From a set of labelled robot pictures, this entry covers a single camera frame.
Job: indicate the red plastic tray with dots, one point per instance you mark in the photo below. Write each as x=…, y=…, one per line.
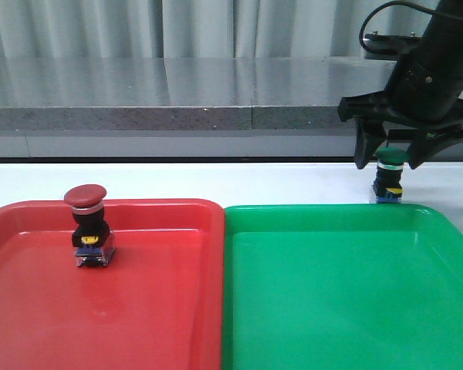
x=156, y=305

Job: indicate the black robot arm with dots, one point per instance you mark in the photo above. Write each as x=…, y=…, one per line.
x=443, y=37

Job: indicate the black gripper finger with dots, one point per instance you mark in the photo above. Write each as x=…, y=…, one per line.
x=370, y=134
x=426, y=144

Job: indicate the green mushroom push button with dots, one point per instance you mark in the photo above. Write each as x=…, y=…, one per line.
x=386, y=186

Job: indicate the green plastic tray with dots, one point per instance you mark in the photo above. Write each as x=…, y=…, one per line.
x=360, y=286

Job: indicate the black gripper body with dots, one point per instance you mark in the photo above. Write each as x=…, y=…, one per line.
x=416, y=95

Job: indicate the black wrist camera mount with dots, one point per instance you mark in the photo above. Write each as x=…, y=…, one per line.
x=388, y=47

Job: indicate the grey stone counter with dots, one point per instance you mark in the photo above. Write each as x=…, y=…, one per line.
x=121, y=108

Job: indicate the red mushroom push button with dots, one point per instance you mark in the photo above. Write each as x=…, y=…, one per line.
x=92, y=240

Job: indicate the grey pleated curtain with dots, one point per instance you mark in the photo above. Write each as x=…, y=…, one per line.
x=198, y=29

